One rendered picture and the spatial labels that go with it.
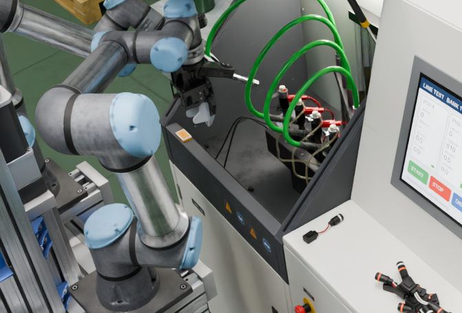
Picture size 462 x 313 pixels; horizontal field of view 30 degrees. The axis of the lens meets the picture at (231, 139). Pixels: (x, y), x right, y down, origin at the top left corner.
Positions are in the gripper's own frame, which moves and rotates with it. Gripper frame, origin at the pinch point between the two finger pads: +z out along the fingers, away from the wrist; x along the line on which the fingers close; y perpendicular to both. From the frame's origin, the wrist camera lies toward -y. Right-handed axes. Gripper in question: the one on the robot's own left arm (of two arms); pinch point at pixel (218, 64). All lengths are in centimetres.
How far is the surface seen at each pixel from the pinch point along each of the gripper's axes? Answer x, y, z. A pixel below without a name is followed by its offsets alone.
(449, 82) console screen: 54, -44, 30
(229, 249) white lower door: 2, 45, 39
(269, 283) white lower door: 23, 36, 47
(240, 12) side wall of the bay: -27.9, -8.9, 0.9
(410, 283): 64, -5, 53
